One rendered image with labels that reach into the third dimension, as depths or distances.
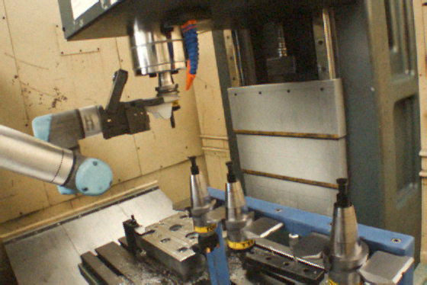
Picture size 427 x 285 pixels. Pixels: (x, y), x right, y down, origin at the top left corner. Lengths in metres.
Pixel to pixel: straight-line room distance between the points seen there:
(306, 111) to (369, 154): 0.23
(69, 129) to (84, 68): 1.09
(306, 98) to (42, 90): 1.26
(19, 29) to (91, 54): 0.37
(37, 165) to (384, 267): 0.59
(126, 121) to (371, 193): 0.76
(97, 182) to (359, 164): 0.78
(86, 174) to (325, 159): 0.75
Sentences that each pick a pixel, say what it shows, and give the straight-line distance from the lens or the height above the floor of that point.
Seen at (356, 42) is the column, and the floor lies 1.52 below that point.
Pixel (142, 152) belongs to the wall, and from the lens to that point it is 2.01.
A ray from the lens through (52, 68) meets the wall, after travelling 1.84.
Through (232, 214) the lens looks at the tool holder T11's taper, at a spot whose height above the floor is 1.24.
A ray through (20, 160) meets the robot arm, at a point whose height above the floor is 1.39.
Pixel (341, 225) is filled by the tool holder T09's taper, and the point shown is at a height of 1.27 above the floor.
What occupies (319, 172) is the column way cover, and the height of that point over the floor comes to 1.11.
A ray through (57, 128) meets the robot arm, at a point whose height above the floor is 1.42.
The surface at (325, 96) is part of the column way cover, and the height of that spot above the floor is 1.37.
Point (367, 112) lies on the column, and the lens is 1.07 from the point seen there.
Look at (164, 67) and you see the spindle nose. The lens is 0.83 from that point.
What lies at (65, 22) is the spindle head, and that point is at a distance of 0.91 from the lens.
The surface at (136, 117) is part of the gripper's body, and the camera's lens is 0.85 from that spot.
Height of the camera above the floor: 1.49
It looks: 11 degrees down
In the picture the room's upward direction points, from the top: 9 degrees counter-clockwise
